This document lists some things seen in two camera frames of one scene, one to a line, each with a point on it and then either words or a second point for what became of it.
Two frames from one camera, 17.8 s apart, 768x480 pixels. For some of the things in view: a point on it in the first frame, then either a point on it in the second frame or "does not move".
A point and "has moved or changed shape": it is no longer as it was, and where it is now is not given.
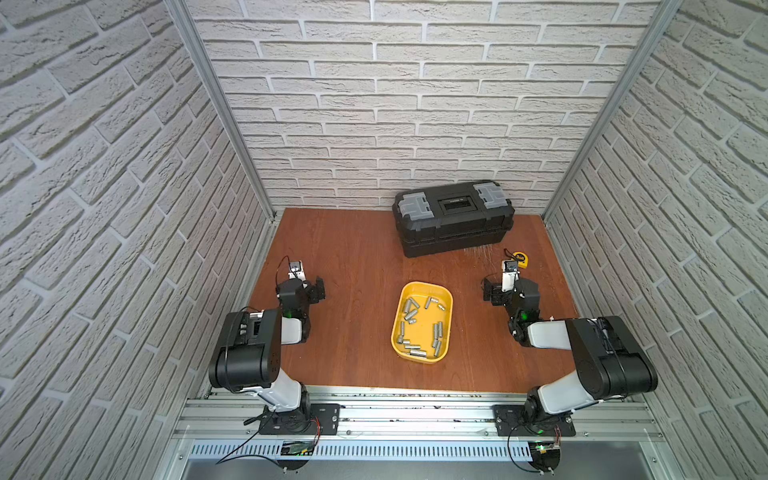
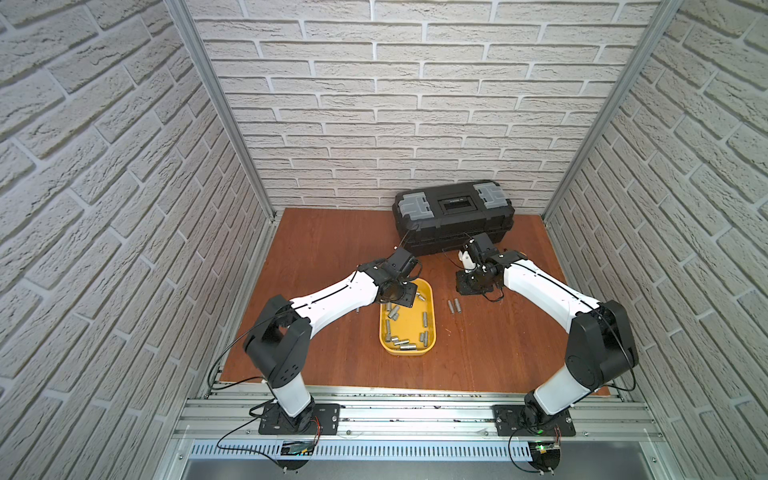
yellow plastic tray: x=422 y=322 has moved or changed shape
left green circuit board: x=297 y=448 does not move
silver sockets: x=410 y=306 to x=404 y=344
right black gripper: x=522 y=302 to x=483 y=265
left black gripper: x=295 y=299 to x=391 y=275
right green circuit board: x=544 y=451 does not move
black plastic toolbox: x=451 y=218 does not move
